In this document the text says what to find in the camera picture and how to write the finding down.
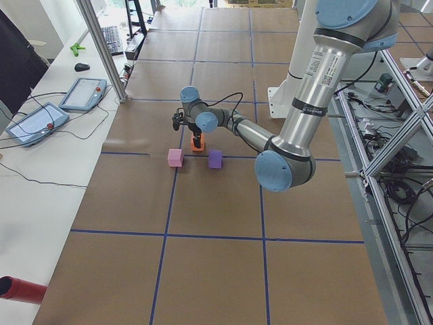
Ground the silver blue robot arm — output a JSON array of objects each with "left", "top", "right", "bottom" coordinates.
[{"left": 173, "top": 1, "right": 401, "bottom": 192}]

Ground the orange foam block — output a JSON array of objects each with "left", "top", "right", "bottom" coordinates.
[{"left": 190, "top": 133, "right": 205, "bottom": 152}]

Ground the black keyboard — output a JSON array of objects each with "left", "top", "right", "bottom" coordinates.
[{"left": 101, "top": 26, "right": 123, "bottom": 56}]

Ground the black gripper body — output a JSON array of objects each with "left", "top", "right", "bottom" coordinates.
[{"left": 188, "top": 123, "right": 202, "bottom": 135}]

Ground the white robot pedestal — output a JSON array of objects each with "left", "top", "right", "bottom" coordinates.
[{"left": 267, "top": 0, "right": 317, "bottom": 118}]

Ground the purple foam block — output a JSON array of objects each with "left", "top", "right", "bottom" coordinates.
[{"left": 208, "top": 150, "right": 223, "bottom": 169}]

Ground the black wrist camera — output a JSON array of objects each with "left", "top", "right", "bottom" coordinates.
[{"left": 172, "top": 108, "right": 184, "bottom": 131}]

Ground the near blue teach pendant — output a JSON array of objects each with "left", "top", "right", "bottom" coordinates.
[{"left": 5, "top": 102, "right": 70, "bottom": 147}]

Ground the pink foam block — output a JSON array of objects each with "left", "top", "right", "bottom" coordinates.
[{"left": 167, "top": 148, "right": 184, "bottom": 167}]

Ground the black computer mouse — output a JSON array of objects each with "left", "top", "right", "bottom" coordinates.
[{"left": 74, "top": 62, "right": 90, "bottom": 72}]

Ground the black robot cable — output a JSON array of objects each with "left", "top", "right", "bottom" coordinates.
[{"left": 175, "top": 91, "right": 245, "bottom": 136}]

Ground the far blue teach pendant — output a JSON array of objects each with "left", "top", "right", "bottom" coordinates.
[{"left": 59, "top": 78, "right": 108, "bottom": 112}]

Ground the red cylinder bottle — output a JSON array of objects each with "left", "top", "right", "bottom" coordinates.
[{"left": 1, "top": 276, "right": 47, "bottom": 304}]

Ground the green plastic clamp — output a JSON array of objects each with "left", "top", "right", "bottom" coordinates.
[{"left": 70, "top": 43, "right": 86, "bottom": 57}]

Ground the aluminium frame post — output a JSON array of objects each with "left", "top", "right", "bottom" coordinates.
[{"left": 76, "top": 0, "right": 127, "bottom": 103}]

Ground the blue teach pendant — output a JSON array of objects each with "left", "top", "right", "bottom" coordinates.
[
  {"left": 5, "top": 102, "right": 70, "bottom": 147},
  {"left": 59, "top": 78, "right": 108, "bottom": 112}
]

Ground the black monitor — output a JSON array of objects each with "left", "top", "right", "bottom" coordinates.
[{"left": 1, "top": 13, "right": 48, "bottom": 114}]

